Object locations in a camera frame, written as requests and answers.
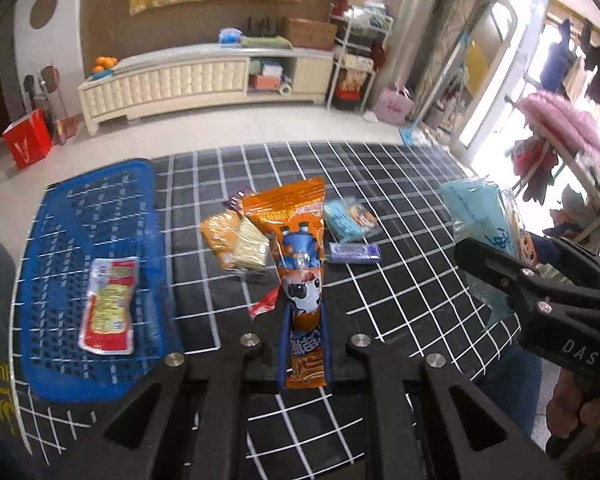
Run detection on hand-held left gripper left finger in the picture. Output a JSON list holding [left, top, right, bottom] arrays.
[[45, 285, 293, 480]]

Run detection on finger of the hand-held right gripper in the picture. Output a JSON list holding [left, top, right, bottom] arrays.
[[522, 232, 600, 296], [454, 238, 600, 331]]

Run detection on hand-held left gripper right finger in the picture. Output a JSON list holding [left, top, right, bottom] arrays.
[[322, 270, 566, 480]]

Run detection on large light blue packet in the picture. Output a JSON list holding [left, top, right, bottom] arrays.
[[440, 177, 536, 321]]

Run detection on orange cartoon snack packet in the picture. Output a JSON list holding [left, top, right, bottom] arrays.
[[242, 176, 328, 390]]

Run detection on yellow-orange snack packet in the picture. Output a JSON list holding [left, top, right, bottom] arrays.
[[200, 211, 246, 268]]

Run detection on blue plastic basket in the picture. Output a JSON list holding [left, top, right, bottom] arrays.
[[17, 159, 183, 403]]

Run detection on person's right hand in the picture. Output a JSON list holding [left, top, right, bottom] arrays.
[[545, 365, 600, 461]]

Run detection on black grid tablecloth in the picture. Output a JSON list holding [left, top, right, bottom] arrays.
[[10, 142, 546, 480]]

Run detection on wooden drying rack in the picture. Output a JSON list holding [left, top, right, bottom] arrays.
[[530, 125, 600, 241]]

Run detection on small purple bar packet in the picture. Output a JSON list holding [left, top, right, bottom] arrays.
[[327, 241, 382, 264]]

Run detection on pale yellow cracker packet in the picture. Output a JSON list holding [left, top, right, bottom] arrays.
[[232, 217, 276, 278]]

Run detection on red garment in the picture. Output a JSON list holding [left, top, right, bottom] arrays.
[[512, 137, 561, 203]]

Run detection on small light blue snack packet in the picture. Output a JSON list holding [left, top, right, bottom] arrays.
[[322, 196, 381, 243]]

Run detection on pink quilt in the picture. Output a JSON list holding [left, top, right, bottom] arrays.
[[517, 91, 600, 161]]

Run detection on purple and yellow snack packet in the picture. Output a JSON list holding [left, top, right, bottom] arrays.
[[223, 187, 256, 211]]

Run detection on red and white snack packet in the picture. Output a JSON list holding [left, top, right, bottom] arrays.
[[78, 256, 141, 356]]

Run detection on pink gift bag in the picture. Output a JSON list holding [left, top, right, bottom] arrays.
[[372, 85, 415, 126]]

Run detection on hanging dark clothes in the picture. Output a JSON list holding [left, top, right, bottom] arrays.
[[540, 17, 600, 106]]

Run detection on patterned curtain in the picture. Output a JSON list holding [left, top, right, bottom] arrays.
[[415, 0, 501, 128]]

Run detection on white metal shelf rack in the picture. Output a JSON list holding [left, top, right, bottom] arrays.
[[325, 2, 393, 113]]

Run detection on silver standing air conditioner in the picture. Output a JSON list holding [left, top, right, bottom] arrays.
[[390, 0, 461, 111]]

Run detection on stacked boxes in cabinet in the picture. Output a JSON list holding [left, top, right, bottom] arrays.
[[250, 60, 283, 91]]

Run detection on cream TV cabinet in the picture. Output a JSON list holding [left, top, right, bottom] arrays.
[[77, 44, 336, 136]]

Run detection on cardboard box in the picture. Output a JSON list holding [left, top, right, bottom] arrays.
[[285, 17, 338, 52]]

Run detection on green folded cloth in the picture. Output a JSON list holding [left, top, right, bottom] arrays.
[[241, 35, 293, 51]]

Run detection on broom and dustpan set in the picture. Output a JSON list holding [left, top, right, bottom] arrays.
[[22, 65, 78, 146]]

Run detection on red paper bag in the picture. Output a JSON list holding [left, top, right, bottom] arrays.
[[2, 108, 53, 170]]

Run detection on round brown wall disc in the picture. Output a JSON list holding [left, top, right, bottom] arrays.
[[29, 0, 58, 30]]

